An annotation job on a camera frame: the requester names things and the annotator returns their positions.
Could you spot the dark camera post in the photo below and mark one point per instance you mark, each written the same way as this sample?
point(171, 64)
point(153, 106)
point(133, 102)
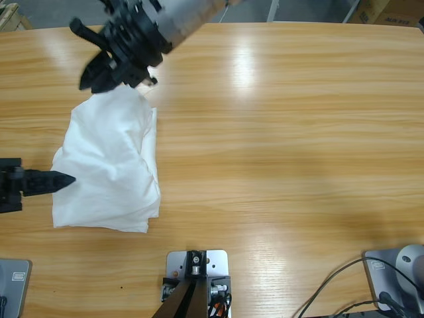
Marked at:
point(185, 298)

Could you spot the white t-shirt with black print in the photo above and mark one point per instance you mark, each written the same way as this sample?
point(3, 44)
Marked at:
point(106, 149)

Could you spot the grey base plate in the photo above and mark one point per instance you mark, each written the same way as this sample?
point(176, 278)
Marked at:
point(381, 275)
point(20, 288)

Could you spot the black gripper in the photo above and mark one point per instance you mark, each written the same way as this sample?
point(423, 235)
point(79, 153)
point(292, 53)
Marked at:
point(136, 43)
point(10, 189)

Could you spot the white metal frame leg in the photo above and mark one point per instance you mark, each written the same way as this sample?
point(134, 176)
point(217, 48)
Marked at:
point(273, 10)
point(351, 10)

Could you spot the brown cardboard box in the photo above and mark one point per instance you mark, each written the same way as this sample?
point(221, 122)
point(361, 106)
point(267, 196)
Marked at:
point(391, 10)

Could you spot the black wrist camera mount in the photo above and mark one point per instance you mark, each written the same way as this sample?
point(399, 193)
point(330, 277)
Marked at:
point(86, 31)

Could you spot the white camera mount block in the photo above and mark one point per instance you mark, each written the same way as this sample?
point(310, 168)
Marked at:
point(217, 261)

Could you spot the wooden pallet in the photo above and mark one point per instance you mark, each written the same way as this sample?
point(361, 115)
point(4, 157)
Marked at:
point(13, 16)

